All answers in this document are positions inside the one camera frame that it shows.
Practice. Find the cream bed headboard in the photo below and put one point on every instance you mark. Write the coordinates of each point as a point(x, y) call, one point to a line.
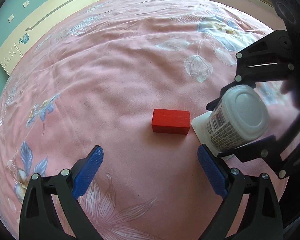
point(34, 27)

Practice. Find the wall socket right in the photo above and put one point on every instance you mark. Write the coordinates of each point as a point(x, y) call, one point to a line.
point(26, 3)

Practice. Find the wall socket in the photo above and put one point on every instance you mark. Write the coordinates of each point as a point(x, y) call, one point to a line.
point(26, 3)
point(10, 19)

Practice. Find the pink floral bed sheet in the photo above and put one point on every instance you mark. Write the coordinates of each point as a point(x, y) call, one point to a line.
point(95, 79)

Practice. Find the wall socket left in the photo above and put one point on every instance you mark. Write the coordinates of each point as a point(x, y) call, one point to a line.
point(10, 19)

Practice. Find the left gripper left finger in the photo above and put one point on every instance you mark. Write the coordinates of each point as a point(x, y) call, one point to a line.
point(39, 219)

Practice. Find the red block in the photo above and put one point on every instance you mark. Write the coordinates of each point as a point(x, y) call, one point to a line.
point(171, 121)

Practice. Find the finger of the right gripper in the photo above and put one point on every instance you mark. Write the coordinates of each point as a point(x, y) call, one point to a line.
point(267, 59)
point(270, 149)

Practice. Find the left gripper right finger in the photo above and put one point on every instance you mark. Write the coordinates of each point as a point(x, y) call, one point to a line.
point(249, 209)

